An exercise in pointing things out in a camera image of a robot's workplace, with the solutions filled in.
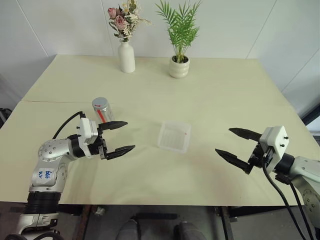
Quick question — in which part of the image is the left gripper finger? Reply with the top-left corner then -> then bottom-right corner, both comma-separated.
104,144 -> 137,161
98,120 -> 129,132

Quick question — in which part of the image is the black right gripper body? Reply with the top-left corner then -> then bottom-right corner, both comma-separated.
247,143 -> 273,168

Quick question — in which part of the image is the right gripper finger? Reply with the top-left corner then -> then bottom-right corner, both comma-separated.
228,127 -> 262,143
214,148 -> 252,175

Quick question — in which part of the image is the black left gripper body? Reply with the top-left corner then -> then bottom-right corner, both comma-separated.
88,124 -> 110,161

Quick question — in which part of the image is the clear jar with red item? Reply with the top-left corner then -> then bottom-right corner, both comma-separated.
92,99 -> 116,124

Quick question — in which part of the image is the clear plastic container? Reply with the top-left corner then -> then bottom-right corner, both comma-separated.
156,120 -> 193,154

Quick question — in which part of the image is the rusty metal table leg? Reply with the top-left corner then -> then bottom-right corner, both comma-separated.
214,205 -> 235,240
74,205 -> 99,240

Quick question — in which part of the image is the white ceramic vase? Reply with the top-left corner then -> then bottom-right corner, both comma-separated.
117,41 -> 136,74

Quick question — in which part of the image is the black table crossbar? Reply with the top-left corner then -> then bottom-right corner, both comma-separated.
135,212 -> 179,222

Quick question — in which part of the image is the white ribbed plant pot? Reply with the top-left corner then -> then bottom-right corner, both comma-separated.
168,55 -> 191,79

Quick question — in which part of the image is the black object beside table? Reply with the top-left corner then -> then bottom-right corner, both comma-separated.
0,107 -> 14,130

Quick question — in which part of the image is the dried pink flower bouquet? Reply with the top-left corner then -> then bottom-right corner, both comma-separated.
107,0 -> 154,43

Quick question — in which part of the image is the green palm plant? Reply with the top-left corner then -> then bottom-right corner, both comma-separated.
154,0 -> 203,63

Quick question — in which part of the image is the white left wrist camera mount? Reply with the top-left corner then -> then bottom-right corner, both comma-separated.
76,117 -> 100,158

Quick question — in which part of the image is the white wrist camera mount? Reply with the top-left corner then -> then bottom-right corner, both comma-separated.
76,117 -> 100,158
258,125 -> 290,172

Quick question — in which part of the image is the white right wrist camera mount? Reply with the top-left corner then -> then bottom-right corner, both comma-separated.
258,125 -> 290,172

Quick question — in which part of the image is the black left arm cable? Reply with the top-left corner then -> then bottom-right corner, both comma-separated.
51,111 -> 87,140

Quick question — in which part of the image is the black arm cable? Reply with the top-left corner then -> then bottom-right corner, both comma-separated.
51,111 -> 87,140
274,174 -> 316,240

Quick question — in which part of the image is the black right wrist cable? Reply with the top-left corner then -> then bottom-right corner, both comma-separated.
262,153 -> 305,240

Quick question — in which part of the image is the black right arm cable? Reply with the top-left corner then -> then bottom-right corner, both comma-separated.
274,174 -> 316,240

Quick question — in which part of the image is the dark frame by wall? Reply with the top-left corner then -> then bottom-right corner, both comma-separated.
299,101 -> 320,131

